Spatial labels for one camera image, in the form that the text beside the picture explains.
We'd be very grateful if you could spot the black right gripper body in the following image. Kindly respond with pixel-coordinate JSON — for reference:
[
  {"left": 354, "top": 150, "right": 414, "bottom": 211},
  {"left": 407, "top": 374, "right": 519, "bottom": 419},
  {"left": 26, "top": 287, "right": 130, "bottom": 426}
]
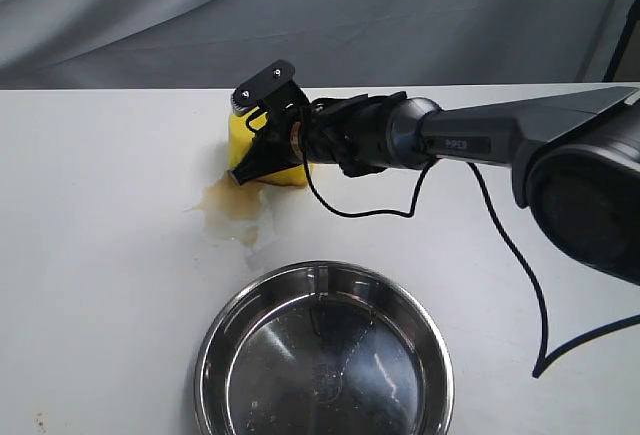
[{"left": 264, "top": 114, "right": 348, "bottom": 165}]

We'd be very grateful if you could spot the yellow sponge block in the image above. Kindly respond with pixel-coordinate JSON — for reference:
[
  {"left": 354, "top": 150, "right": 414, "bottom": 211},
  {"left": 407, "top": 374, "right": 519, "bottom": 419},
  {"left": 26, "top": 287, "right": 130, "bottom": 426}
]
[{"left": 228, "top": 108, "right": 308, "bottom": 188}]

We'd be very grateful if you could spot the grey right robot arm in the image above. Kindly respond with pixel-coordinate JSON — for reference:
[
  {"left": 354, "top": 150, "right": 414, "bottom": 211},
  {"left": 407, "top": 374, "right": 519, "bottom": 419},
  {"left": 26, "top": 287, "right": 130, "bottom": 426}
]
[{"left": 231, "top": 86, "right": 639, "bottom": 283}]

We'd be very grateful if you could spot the brown liquid spill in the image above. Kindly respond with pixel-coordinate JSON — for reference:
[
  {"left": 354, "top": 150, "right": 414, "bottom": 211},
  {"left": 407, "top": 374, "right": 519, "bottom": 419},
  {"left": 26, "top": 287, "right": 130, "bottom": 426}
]
[{"left": 185, "top": 173, "right": 275, "bottom": 249}]

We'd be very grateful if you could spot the round stainless steel pan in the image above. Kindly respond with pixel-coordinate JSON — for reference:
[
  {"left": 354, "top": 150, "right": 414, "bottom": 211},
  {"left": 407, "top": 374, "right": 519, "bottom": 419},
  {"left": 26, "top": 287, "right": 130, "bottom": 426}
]
[{"left": 193, "top": 261, "right": 454, "bottom": 434}]

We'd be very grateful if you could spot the grey backdrop cloth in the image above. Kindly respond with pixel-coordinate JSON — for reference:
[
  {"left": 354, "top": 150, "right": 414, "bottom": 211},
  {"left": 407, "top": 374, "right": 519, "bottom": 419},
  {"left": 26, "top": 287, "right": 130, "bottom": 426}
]
[{"left": 1, "top": 0, "right": 633, "bottom": 89}]

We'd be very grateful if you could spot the black stand pole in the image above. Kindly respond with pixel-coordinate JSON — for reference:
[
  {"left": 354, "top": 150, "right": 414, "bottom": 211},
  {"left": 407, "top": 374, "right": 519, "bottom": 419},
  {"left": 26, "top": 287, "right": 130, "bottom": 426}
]
[{"left": 602, "top": 0, "right": 639, "bottom": 82}]

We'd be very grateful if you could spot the black camera cable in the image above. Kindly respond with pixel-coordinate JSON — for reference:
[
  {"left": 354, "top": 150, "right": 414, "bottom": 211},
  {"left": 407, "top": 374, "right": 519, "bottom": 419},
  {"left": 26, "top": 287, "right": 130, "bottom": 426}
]
[{"left": 244, "top": 109, "right": 640, "bottom": 379}]

